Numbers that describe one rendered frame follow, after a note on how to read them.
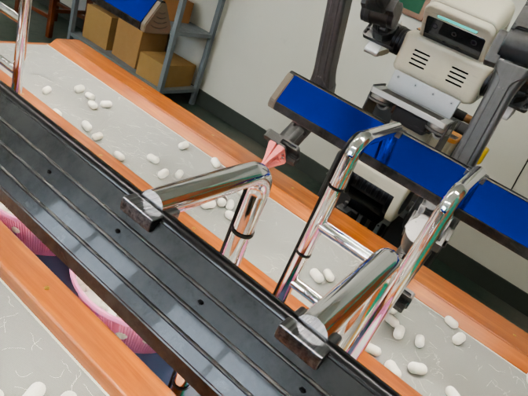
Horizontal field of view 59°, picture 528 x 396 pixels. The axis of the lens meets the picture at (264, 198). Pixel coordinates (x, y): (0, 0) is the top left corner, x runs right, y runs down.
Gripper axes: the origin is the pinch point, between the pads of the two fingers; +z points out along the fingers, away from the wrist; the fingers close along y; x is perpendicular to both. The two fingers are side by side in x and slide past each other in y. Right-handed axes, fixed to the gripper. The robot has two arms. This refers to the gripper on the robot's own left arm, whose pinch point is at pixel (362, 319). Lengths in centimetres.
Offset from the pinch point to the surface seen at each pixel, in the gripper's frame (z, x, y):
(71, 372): 38, -26, -23
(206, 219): 2.9, 2.1, -39.6
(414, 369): 1.2, 1.4, 12.2
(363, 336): 6.5, -14.3, 3.0
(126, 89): -18, 16, -100
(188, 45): -142, 163, -245
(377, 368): 6.5, -4.1, 7.2
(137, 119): -11, 13, -85
